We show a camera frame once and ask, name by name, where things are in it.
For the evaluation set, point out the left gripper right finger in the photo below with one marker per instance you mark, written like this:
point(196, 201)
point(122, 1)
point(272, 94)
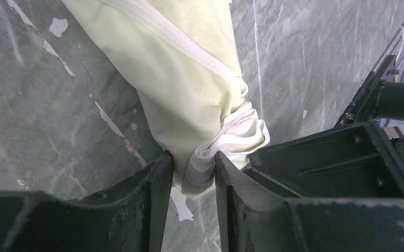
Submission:
point(252, 218)

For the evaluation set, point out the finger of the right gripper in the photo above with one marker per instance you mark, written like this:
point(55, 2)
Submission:
point(355, 160)

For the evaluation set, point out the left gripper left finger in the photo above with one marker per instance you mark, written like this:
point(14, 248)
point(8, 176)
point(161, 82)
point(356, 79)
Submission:
point(129, 216)

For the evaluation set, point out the cream yellow cloth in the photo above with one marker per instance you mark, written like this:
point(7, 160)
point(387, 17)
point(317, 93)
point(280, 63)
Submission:
point(181, 57)

